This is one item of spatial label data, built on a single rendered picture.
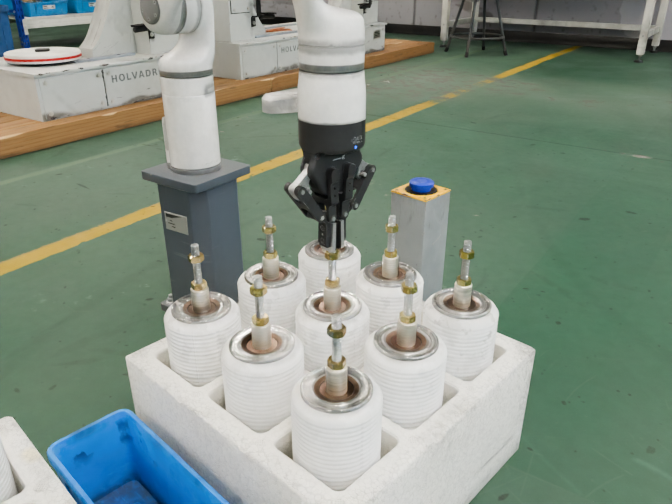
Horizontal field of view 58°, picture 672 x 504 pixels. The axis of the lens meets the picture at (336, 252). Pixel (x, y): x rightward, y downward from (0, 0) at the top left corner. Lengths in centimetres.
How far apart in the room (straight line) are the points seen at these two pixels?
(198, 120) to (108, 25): 195
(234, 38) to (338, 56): 279
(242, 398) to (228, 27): 284
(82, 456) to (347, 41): 60
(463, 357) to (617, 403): 39
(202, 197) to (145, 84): 186
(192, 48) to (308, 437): 72
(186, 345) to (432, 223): 44
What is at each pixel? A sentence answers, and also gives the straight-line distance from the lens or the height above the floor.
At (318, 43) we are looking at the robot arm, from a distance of 64.
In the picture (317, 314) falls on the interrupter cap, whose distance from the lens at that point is 75.
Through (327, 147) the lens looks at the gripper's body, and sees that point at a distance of 65.
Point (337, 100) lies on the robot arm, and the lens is 64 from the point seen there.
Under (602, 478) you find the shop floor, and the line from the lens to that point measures 97.
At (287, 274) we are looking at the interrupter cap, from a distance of 85.
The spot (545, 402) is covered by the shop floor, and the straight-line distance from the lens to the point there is 107.
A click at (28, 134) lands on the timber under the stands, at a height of 7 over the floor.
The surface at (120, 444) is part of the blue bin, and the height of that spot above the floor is 7.
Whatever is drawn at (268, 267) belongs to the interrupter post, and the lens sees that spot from 83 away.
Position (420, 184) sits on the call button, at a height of 33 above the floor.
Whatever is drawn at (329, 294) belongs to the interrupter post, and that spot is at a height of 27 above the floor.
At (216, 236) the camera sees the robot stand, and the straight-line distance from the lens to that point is 115.
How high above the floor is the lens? 65
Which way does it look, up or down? 26 degrees down
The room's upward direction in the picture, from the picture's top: straight up
